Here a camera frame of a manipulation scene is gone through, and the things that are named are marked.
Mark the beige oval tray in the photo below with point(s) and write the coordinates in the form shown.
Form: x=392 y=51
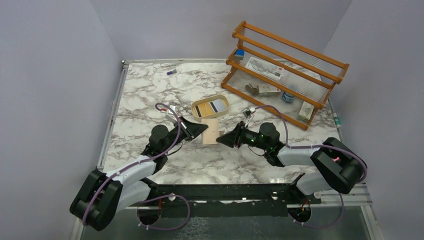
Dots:
x=209 y=99

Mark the grey card in tray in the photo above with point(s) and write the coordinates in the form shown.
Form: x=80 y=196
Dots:
x=218 y=105

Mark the small grey box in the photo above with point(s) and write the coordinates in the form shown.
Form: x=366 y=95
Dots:
x=267 y=90

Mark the green white tube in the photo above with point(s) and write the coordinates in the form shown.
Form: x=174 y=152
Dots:
x=336 y=120

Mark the yellow card with black stripe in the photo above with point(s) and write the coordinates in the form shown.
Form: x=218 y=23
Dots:
x=203 y=110

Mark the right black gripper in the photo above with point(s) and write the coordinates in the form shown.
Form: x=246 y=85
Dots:
x=240 y=136

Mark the clear printed packet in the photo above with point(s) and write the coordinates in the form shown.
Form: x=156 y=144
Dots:
x=265 y=68

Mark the beige card holder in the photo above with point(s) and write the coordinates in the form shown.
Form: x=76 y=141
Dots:
x=212 y=132

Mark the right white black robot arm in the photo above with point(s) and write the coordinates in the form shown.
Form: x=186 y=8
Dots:
x=337 y=167

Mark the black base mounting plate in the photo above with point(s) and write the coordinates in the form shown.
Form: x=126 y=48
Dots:
x=221 y=200

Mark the green white small box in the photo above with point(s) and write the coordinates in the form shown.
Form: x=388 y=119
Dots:
x=305 y=112

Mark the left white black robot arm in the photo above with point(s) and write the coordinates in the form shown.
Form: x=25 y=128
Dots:
x=103 y=194

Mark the metal binder clip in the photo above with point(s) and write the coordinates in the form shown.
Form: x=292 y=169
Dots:
x=251 y=89

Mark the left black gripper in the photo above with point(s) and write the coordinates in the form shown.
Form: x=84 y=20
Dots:
x=185 y=129

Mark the blue grey eraser block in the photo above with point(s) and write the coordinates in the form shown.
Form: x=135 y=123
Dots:
x=239 y=54

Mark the orange wooden shelf rack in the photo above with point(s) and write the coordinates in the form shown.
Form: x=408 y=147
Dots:
x=308 y=75

